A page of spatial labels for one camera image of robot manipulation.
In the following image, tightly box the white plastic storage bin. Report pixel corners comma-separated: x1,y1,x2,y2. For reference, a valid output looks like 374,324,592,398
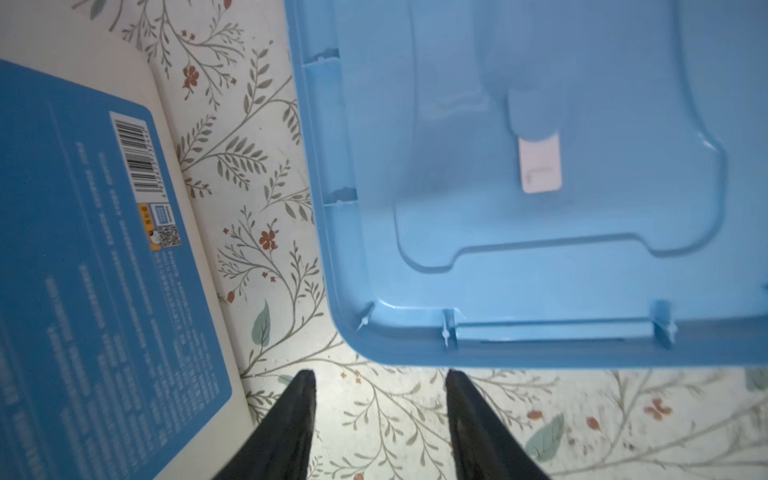
1,1,252,479

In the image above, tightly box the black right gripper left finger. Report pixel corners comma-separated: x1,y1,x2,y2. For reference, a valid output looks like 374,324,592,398
215,370,316,479

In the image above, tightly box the blue plastic lid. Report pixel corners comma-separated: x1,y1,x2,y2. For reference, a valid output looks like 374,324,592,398
285,1,767,369

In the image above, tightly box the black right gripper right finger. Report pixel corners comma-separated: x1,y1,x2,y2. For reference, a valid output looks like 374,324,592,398
446,369,548,479

